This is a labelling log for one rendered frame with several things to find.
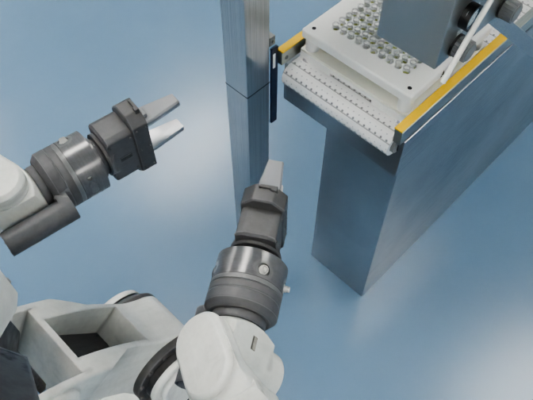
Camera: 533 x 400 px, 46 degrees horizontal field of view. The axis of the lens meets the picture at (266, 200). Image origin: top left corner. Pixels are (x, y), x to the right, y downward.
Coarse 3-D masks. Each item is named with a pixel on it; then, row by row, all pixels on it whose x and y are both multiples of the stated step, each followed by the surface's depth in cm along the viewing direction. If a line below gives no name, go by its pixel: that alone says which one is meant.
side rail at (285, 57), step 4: (304, 40) 117; (296, 44) 116; (300, 44) 117; (292, 48) 116; (296, 48) 117; (300, 48) 118; (280, 52) 114; (288, 52) 115; (292, 52) 116; (296, 52) 117; (280, 56) 115; (284, 56) 115; (288, 56) 116; (292, 56) 117; (280, 60) 116; (284, 60) 116; (288, 60) 117
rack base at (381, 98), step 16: (304, 48) 116; (320, 48) 116; (320, 64) 115; (336, 64) 114; (464, 64) 114; (352, 80) 111; (368, 80) 111; (368, 96) 110; (384, 96) 109; (384, 112) 110; (400, 112) 107
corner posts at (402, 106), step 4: (308, 40) 114; (308, 44) 114; (312, 44) 114; (480, 44) 115; (308, 48) 115; (312, 48) 115; (316, 48) 115; (476, 48) 115; (480, 48) 116; (400, 100) 106; (400, 104) 106; (404, 104) 106; (412, 104) 106; (400, 108) 107; (404, 108) 106; (408, 108) 106; (404, 112) 107
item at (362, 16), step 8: (368, 8) 114; (376, 8) 114; (360, 16) 113; (368, 16) 114; (376, 16) 113; (352, 24) 112; (360, 24) 112; (368, 24) 113; (376, 24) 113; (360, 32) 111; (368, 32) 110; (376, 32) 110; (376, 40) 110; (384, 40) 110; (392, 48) 108; (408, 56) 107
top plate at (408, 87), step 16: (352, 0) 117; (320, 16) 114; (336, 16) 114; (304, 32) 112; (320, 32) 112; (336, 32) 112; (480, 32) 112; (336, 48) 109; (352, 48) 109; (384, 48) 109; (352, 64) 108; (368, 64) 107; (384, 64) 107; (416, 64) 107; (448, 64) 107; (384, 80) 105; (400, 80) 105; (416, 80) 105; (432, 80) 105; (400, 96) 104; (416, 96) 104
